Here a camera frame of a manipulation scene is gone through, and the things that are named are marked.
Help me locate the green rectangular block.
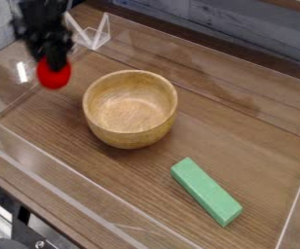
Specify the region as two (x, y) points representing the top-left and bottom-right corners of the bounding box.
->
(172, 158), (244, 227)

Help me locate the clear acrylic tray wall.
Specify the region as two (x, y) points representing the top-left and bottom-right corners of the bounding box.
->
(0, 13), (300, 249)

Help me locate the red plush strawberry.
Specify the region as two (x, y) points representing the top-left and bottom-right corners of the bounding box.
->
(35, 57), (73, 89)

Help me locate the wooden bowl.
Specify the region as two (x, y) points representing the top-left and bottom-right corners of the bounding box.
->
(82, 70), (178, 149)

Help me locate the black table leg bracket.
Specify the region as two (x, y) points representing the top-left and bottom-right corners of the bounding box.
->
(11, 206), (58, 249)

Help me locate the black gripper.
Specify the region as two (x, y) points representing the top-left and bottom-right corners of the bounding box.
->
(11, 0), (74, 72)

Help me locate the clear acrylic corner bracket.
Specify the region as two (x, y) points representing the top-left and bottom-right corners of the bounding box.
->
(65, 13), (112, 51)

